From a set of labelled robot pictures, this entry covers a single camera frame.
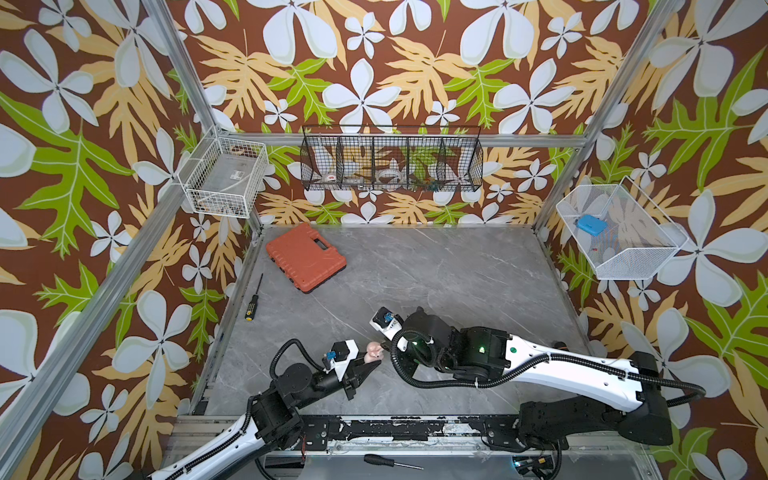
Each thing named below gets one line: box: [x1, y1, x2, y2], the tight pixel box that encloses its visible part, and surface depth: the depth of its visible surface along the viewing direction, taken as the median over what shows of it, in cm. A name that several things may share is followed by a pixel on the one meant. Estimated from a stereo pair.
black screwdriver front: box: [364, 454, 424, 471], surface depth 72 cm
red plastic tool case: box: [266, 223, 347, 293], surface depth 106 cm
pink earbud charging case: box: [364, 341, 385, 363], surface depth 69 cm
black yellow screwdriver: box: [245, 273, 264, 322], surface depth 97 cm
